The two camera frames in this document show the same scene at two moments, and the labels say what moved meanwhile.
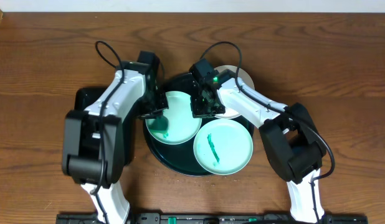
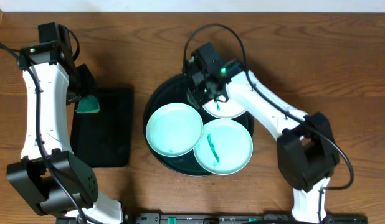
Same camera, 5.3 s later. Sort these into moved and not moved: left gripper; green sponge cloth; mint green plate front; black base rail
Moved: left gripper; green sponge cloth
Not moved: mint green plate front; black base rail
